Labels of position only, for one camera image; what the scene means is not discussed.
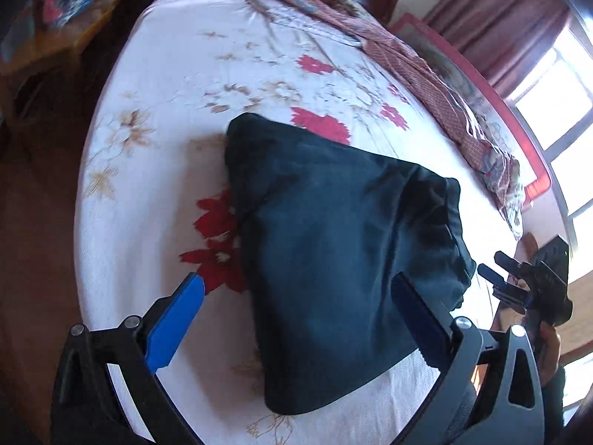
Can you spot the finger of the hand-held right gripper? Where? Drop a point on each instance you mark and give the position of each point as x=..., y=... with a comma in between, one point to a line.
x=507, y=261
x=493, y=278

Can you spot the dark navy pants red lining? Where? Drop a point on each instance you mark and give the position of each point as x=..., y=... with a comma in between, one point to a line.
x=333, y=250

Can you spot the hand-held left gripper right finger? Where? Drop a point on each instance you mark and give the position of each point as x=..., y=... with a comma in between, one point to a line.
x=417, y=315

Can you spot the white floral bed sheet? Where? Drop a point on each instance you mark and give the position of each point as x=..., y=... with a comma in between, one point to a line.
x=176, y=79

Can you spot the person's right hand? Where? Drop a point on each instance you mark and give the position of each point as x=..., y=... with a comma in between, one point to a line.
x=549, y=343

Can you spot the dark red curtain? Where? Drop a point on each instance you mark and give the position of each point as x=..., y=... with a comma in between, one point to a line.
x=500, y=23

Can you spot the floral quilt in plastic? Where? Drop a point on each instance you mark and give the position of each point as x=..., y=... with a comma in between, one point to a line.
x=502, y=185

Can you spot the wooden nightstand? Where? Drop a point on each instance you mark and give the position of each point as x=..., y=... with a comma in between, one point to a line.
x=69, y=37

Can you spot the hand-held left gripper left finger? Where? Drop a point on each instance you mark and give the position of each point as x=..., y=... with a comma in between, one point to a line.
x=176, y=320

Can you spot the red checked blanket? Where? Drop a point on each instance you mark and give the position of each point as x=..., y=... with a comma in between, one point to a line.
x=394, y=46

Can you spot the window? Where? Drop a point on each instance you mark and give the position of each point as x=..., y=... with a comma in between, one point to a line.
x=565, y=116

